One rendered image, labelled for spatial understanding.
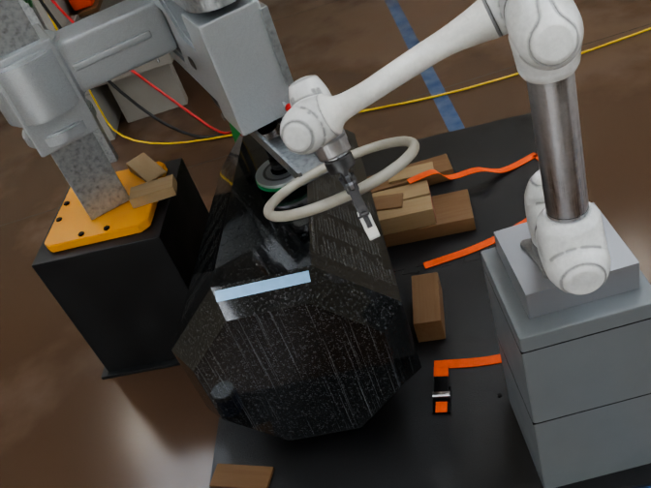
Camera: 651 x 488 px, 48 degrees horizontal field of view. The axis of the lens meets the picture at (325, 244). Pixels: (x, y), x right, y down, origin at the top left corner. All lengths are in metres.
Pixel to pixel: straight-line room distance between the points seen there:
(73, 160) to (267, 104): 0.99
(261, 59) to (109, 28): 0.77
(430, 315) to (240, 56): 1.36
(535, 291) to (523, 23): 0.82
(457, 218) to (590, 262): 1.86
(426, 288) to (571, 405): 1.08
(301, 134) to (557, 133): 0.56
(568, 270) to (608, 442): 0.92
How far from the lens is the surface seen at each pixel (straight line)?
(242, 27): 2.46
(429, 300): 3.20
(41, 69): 3.00
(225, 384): 2.72
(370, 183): 1.88
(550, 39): 1.53
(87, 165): 3.23
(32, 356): 4.19
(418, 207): 3.59
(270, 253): 2.51
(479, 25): 1.74
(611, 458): 2.70
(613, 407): 2.47
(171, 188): 3.19
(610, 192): 3.82
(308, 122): 1.61
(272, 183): 2.74
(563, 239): 1.83
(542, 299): 2.11
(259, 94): 2.55
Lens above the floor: 2.38
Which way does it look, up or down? 38 degrees down
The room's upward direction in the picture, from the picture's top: 20 degrees counter-clockwise
